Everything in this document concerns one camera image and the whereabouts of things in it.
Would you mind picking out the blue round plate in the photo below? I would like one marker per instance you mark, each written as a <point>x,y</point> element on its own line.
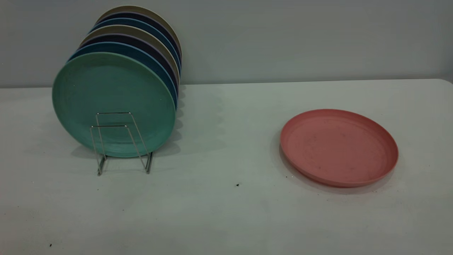
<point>120,47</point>
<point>138,22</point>

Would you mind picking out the beige round plate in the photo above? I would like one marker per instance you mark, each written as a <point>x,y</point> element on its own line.
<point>134,8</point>
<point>124,29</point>

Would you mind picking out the pink round plate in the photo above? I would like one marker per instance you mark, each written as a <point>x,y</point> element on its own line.
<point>336,145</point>

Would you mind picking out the dark purple round plate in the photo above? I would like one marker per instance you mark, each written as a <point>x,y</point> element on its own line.
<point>131,39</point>
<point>143,17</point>

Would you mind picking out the green round plate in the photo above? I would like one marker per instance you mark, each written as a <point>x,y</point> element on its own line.
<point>106,88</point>

